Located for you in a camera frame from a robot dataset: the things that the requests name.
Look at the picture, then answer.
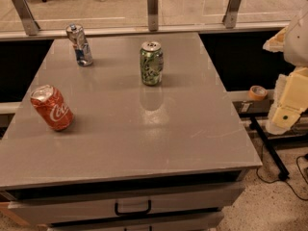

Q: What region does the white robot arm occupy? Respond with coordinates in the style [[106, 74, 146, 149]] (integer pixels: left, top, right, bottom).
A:
[[263, 5, 308, 135]]

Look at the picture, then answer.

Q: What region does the silver blue redbull can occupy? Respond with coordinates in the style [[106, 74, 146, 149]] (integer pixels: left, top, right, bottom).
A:
[[65, 23, 93, 66]]

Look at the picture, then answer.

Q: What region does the red coca-cola can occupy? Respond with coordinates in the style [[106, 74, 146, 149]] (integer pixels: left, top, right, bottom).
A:
[[30, 85, 74, 131]]

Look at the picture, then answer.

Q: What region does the grey drawer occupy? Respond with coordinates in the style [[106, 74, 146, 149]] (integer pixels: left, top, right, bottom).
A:
[[9, 182, 244, 224], [47, 212, 223, 231]]

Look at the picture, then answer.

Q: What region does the middle metal railing bracket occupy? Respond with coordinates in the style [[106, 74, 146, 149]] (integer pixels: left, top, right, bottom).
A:
[[147, 0, 159, 32]]

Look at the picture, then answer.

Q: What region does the left metal railing bracket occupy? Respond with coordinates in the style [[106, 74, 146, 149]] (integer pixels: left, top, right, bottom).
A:
[[12, 0, 40, 36]]

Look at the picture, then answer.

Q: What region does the right metal railing bracket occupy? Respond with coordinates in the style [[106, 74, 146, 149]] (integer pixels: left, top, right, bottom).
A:
[[222, 0, 242, 29]]

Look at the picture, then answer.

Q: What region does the metal railing bracket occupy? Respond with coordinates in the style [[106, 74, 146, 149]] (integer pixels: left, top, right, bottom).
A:
[[12, 0, 40, 36], [222, 0, 242, 29], [147, 0, 159, 32]]

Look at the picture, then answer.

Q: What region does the black metal stand leg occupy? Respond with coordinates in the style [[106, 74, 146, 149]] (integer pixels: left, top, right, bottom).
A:
[[249, 116, 289, 181]]

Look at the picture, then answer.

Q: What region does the orange tape roll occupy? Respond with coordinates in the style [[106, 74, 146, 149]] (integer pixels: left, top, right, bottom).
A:
[[248, 86, 268, 101]]

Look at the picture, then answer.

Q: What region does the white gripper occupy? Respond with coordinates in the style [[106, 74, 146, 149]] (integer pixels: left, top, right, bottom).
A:
[[263, 28, 308, 135]]

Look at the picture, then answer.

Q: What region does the lower grey drawer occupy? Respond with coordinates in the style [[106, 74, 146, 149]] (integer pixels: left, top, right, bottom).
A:
[[47, 212, 223, 231]]

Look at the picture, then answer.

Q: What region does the black upper drawer handle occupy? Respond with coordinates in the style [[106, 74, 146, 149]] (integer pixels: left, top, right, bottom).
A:
[[114, 200, 152, 217]]

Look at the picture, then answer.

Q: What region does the black floor cable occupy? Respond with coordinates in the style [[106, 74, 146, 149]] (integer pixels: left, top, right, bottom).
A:
[[255, 142, 308, 202]]

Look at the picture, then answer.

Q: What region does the green soda can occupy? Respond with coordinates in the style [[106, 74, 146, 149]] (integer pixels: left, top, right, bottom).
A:
[[140, 41, 164, 86]]

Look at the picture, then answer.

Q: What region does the upper grey drawer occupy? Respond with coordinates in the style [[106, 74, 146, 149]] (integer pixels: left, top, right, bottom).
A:
[[9, 182, 244, 224]]

